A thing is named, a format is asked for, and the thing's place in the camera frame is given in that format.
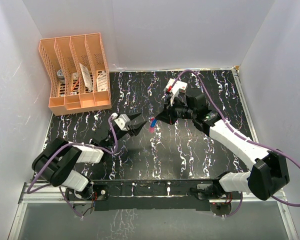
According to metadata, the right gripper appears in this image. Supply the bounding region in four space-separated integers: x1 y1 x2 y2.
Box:
155 95 196 126

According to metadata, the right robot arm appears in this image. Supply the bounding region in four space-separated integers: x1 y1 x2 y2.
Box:
155 93 290 201

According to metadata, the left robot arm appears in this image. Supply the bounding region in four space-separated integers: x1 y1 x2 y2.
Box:
27 113 147 200

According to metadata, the white labelled packet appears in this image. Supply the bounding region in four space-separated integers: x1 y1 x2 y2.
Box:
96 71 108 92

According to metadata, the orange pen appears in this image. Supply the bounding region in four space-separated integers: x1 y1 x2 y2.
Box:
70 79 80 92

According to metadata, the white paper packet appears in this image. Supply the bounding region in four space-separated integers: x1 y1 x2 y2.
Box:
79 63 93 92

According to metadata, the orange file organizer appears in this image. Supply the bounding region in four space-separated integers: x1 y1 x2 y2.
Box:
38 33 112 116

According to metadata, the round tin in organizer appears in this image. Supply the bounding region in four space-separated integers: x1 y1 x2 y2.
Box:
56 69 65 81

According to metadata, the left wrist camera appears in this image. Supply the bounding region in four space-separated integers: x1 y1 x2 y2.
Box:
114 114 130 132

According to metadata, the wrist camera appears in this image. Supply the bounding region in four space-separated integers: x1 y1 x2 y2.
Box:
164 78 188 106
114 114 130 132

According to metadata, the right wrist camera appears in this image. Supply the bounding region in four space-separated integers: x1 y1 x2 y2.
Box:
164 78 188 106

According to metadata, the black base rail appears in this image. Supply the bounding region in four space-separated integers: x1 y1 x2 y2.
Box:
64 178 243 212

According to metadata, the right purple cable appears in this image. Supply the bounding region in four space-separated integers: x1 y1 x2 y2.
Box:
168 70 300 208

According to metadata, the purple cable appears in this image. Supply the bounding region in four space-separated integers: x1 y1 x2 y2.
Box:
26 112 120 195
168 70 300 208

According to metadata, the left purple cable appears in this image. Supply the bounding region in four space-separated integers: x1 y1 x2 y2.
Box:
26 112 120 195

